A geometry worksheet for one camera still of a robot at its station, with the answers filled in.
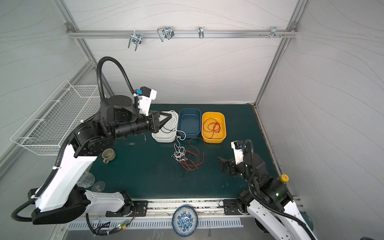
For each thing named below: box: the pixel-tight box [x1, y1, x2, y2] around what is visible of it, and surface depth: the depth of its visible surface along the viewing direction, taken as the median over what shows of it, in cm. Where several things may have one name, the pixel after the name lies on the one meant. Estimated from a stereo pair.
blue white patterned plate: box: [172, 205, 199, 238], surface depth 70 cm
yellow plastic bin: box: [201, 112, 227, 144], surface depth 107 cm
